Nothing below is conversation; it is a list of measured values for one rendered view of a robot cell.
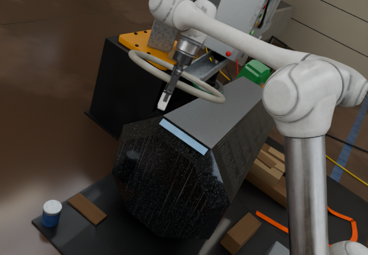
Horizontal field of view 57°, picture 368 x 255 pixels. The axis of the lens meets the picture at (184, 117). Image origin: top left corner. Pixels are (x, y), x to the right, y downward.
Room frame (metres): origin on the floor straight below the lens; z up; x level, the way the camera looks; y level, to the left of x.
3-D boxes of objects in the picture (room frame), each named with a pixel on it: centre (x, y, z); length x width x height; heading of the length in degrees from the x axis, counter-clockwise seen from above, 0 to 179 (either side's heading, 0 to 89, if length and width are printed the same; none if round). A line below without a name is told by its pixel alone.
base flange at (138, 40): (2.49, 0.39, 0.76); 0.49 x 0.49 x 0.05; 66
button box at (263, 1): (1.94, -0.16, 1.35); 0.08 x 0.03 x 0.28; 165
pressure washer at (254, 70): (3.51, -0.54, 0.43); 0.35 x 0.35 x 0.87; 51
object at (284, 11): (5.34, -0.47, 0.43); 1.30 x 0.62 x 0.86; 158
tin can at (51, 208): (1.23, 0.50, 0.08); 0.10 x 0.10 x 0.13
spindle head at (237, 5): (2.12, -0.09, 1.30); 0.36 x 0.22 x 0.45; 165
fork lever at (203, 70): (1.93, -0.04, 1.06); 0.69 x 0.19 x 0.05; 165
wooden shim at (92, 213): (1.40, 0.35, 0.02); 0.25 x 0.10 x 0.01; 70
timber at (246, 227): (1.66, -0.67, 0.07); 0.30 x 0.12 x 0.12; 151
